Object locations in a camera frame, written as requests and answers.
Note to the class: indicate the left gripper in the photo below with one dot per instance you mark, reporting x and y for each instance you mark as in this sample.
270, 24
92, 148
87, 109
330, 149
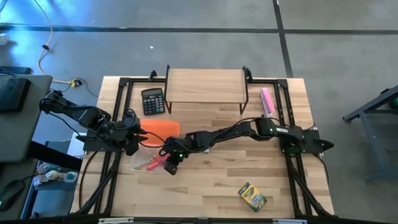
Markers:
132, 147

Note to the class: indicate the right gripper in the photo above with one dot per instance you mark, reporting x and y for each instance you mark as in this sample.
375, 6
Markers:
171, 168

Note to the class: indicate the orange pencil pink eraser cap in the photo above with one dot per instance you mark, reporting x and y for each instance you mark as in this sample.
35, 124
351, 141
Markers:
144, 164

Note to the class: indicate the crayon box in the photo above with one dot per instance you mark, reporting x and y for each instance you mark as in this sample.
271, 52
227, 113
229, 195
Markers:
252, 197

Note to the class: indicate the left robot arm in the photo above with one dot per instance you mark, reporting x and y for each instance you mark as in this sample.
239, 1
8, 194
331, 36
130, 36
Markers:
90, 118

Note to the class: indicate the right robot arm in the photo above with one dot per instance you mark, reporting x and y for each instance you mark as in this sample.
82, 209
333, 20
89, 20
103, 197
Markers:
224, 135

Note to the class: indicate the black calculator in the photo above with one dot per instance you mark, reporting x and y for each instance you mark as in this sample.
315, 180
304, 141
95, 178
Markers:
153, 104

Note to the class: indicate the wooden riser shelf black legs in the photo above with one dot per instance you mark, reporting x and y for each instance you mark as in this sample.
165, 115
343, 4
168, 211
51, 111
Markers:
205, 85

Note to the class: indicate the grey side desk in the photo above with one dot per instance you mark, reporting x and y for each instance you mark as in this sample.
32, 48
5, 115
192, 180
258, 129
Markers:
18, 133

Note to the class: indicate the pink eraser block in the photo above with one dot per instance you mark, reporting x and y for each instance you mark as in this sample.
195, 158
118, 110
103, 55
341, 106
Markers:
267, 99

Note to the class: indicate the black computer mouse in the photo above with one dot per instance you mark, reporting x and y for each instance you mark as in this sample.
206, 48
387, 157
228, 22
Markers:
11, 194

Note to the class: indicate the black box device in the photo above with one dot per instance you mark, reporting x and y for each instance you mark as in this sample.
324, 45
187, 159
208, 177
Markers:
12, 95

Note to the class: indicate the grey metal cart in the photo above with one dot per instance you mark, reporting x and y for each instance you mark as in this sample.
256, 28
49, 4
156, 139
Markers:
370, 140

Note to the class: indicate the silver metal bracket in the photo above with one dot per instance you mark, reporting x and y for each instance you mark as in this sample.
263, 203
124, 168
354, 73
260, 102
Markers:
115, 221
289, 221

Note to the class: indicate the black metal table frame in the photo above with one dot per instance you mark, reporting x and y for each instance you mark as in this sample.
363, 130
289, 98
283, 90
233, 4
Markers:
264, 81

